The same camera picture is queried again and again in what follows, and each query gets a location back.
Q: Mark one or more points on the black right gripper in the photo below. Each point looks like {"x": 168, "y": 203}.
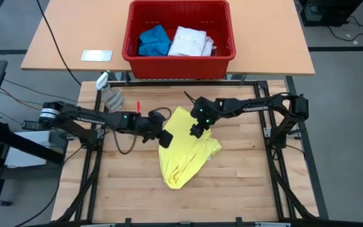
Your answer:
{"x": 206, "y": 122}

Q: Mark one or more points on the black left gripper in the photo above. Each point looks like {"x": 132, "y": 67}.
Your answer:
{"x": 148, "y": 132}

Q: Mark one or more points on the yellow t-shirt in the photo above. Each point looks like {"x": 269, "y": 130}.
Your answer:
{"x": 184, "y": 157}

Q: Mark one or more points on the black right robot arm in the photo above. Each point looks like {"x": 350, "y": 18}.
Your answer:
{"x": 257, "y": 105}

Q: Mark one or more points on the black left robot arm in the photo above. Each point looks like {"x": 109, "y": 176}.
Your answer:
{"x": 74, "y": 114}

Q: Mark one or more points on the red plastic laundry bin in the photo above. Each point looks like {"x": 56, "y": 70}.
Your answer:
{"x": 181, "y": 67}

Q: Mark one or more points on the red tape tag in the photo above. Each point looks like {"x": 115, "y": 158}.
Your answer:
{"x": 138, "y": 107}

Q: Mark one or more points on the clear spray bottle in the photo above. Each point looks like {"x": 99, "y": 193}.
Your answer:
{"x": 113, "y": 99}

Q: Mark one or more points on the small white crumpled garment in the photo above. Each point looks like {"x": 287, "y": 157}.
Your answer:
{"x": 208, "y": 45}

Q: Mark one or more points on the white folded garment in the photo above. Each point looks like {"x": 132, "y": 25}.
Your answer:
{"x": 187, "y": 42}

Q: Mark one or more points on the blue folded garment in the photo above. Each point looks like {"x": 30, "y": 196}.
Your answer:
{"x": 153, "y": 42}

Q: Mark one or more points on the light wooden desk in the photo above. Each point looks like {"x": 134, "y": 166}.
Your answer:
{"x": 263, "y": 38}

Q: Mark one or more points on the black power adapter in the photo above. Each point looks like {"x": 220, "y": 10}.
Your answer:
{"x": 30, "y": 125}

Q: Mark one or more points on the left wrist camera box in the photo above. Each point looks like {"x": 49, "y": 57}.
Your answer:
{"x": 157, "y": 117}

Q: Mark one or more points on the black aluminium table frame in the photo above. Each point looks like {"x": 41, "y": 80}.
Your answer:
{"x": 181, "y": 83}

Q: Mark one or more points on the silver mounting bracket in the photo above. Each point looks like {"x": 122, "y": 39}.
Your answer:
{"x": 267, "y": 132}

